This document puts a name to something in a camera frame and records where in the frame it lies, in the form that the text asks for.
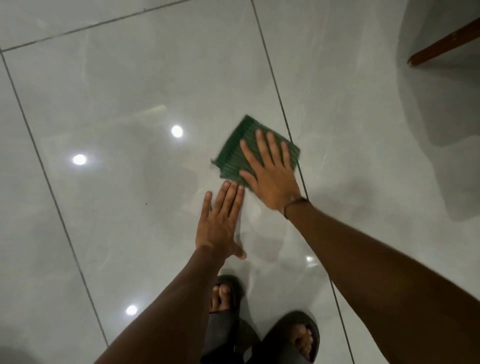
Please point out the person's right forearm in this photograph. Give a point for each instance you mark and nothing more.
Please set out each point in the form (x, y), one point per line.
(382, 285)

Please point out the person's right little finger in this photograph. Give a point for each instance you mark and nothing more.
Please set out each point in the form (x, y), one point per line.
(286, 154)

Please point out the person's left hand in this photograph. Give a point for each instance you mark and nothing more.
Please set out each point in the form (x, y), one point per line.
(217, 228)

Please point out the brown wooden furniture leg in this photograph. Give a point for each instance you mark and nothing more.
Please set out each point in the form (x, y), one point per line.
(446, 43)

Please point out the person's dark slipper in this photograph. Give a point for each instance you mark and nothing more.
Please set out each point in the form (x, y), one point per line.
(221, 333)
(277, 345)

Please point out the person's left forearm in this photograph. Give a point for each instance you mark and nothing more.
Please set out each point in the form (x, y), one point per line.
(176, 311)

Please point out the person's right foot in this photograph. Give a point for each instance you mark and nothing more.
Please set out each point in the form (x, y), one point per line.
(303, 341)

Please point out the person's right dark slipper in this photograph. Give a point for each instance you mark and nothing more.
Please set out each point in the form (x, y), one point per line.
(277, 345)

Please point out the person's right middle finger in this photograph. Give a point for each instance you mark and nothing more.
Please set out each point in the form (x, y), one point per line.
(263, 147)

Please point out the green cleaning cloth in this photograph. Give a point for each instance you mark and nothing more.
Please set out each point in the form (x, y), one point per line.
(234, 155)

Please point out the person's left little finger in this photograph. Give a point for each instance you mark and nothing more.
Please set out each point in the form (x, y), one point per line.
(206, 206)

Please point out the person's foot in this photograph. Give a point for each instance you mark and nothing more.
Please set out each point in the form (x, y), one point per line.
(220, 298)
(303, 341)

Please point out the person's right hand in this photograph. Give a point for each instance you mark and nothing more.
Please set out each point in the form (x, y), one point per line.
(275, 182)

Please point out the person's left thumb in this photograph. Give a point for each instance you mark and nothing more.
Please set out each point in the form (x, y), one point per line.
(240, 252)

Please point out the person's left foot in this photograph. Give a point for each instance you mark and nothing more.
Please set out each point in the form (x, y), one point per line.
(220, 298)

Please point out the person's right thumb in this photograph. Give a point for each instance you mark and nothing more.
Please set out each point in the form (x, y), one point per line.
(248, 179)

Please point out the person's left middle finger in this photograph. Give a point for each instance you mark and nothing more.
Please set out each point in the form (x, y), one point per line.
(229, 198)

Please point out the thin dark wristband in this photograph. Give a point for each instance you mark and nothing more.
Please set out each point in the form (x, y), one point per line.
(296, 201)

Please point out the person's left dark slipper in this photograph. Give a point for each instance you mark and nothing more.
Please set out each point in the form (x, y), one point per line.
(221, 333)

